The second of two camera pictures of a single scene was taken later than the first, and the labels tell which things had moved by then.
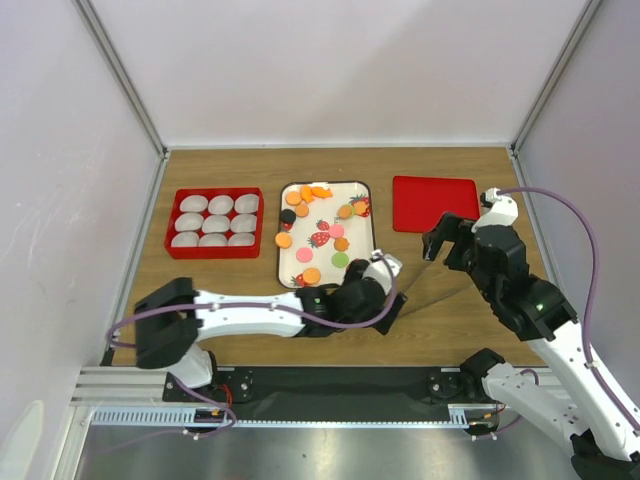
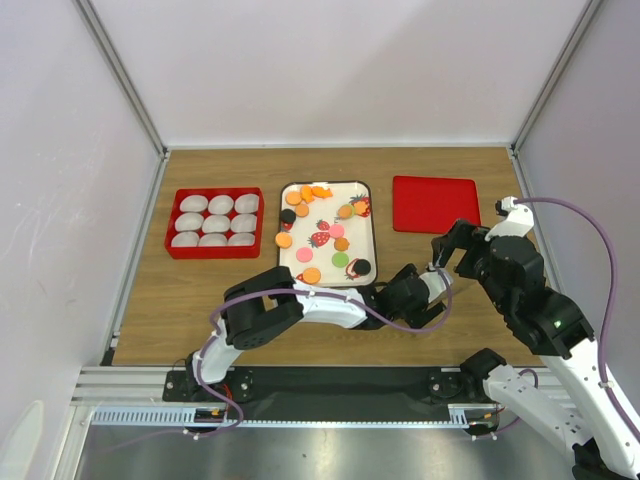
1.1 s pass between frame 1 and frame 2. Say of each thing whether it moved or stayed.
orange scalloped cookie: stayed
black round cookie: stayed
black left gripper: moved
